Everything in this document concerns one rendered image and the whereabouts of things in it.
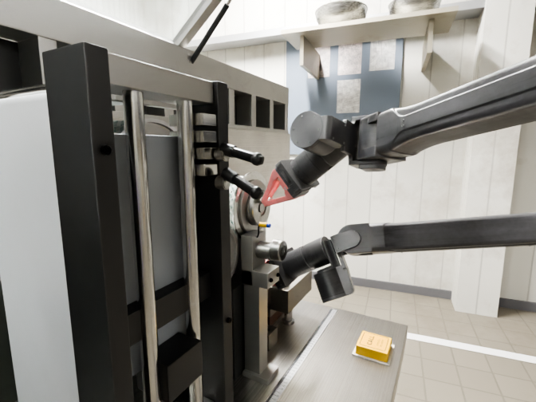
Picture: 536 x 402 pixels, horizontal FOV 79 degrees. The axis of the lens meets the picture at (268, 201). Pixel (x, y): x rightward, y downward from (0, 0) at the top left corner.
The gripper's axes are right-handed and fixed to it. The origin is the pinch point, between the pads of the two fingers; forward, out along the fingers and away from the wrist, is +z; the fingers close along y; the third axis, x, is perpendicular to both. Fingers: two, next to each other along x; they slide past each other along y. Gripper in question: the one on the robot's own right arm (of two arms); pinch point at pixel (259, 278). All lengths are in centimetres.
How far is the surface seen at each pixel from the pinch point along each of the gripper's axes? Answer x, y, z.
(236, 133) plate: 46, 37, 9
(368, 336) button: -24.2, 11.4, -13.1
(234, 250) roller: 8.6, -12.8, -7.2
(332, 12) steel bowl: 133, 186, -26
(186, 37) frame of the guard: 68, 12, -5
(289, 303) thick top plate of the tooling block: -8.9, 4.4, -1.5
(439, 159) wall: 1, 260, -37
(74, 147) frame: 20, -49, -27
